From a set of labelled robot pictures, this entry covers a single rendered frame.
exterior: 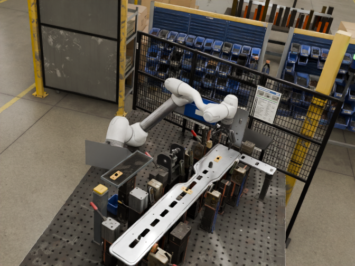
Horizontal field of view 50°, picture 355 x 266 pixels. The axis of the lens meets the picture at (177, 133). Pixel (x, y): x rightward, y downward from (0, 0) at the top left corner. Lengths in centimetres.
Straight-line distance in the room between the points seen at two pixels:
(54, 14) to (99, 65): 81
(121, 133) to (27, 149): 176
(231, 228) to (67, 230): 115
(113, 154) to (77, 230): 70
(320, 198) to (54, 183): 290
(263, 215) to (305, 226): 118
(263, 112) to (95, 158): 144
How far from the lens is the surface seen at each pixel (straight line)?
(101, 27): 488
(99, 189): 233
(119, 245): 225
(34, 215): 385
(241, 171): 281
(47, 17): 521
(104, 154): 312
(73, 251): 262
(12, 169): 441
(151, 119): 322
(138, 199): 236
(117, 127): 315
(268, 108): 322
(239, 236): 283
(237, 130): 308
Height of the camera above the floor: 273
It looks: 33 degrees down
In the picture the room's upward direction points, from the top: 8 degrees clockwise
